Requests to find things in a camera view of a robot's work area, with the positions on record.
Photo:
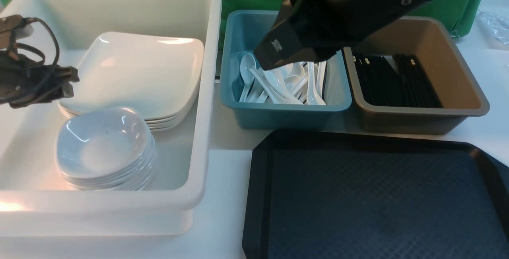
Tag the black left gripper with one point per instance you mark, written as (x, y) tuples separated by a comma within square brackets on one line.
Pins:
[(25, 82)]

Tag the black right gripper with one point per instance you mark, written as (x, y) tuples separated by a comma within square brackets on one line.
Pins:
[(314, 30)]

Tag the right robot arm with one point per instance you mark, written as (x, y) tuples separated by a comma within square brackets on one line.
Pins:
[(315, 30)]

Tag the pile of white spoons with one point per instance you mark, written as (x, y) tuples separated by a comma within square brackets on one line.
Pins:
[(300, 83)]

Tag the pile of black chopsticks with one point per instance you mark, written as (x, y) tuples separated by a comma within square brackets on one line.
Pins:
[(395, 81)]

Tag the teal plastic bin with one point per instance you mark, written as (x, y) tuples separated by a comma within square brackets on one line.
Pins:
[(244, 31)]

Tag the brown plastic bin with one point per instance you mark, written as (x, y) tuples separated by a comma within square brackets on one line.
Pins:
[(444, 65)]

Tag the stack of white small bowls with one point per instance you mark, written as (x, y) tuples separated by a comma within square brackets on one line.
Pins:
[(107, 150)]

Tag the large white plastic bin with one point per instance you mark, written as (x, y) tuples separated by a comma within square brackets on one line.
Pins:
[(35, 201)]

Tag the stack of white square plates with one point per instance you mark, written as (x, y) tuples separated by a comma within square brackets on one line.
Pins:
[(156, 76)]

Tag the black serving tray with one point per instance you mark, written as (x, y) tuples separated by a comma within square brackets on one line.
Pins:
[(321, 195)]

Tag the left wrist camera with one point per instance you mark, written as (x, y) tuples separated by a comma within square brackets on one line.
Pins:
[(13, 28)]

